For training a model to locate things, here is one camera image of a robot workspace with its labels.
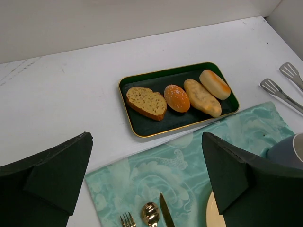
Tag cream yellow plate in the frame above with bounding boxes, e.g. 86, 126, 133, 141
206, 192, 226, 227

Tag grey-blue mug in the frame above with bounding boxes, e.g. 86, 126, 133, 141
266, 133, 303, 169

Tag round orange sugared bun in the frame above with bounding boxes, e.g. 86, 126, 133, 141
164, 85, 190, 113

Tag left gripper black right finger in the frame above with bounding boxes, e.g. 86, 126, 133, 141
202, 132, 303, 227

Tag sliced brown bread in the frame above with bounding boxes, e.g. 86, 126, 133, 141
126, 87, 167, 121

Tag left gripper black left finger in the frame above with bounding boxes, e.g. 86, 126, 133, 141
0, 132, 93, 227

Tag stainless steel tongs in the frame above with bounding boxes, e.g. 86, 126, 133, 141
260, 62, 303, 113

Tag gold spoon green handle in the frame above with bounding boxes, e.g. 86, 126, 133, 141
141, 202, 160, 227

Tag teal patterned placemat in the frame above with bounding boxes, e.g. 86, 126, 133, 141
85, 102, 294, 227

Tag gold fork green handle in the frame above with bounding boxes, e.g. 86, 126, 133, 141
120, 212, 137, 227

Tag gold knife green handle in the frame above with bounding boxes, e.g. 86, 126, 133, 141
159, 193, 175, 227

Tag long yellow filled bread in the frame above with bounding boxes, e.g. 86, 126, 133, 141
184, 79, 222, 118

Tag white orange-topped oval bun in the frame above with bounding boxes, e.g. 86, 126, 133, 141
199, 70, 231, 100

